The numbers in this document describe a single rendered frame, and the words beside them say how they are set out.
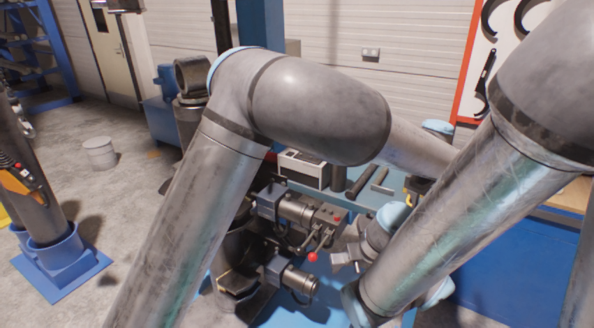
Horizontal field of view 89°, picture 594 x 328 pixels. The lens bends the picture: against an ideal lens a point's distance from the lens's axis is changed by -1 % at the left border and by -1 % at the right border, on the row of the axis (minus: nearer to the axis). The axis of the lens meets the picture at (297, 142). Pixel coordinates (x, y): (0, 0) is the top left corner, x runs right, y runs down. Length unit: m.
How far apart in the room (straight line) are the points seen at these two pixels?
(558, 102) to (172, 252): 0.45
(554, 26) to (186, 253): 0.47
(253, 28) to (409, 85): 1.78
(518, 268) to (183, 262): 1.96
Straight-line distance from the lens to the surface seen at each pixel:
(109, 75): 6.46
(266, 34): 1.55
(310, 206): 1.38
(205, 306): 2.21
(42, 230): 2.69
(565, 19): 0.29
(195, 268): 0.50
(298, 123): 0.35
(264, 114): 0.37
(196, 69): 1.31
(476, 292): 2.40
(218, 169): 0.44
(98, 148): 4.16
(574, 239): 2.07
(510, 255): 2.16
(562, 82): 0.26
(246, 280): 1.77
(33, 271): 3.21
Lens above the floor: 1.90
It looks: 27 degrees down
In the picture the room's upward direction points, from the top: 1 degrees counter-clockwise
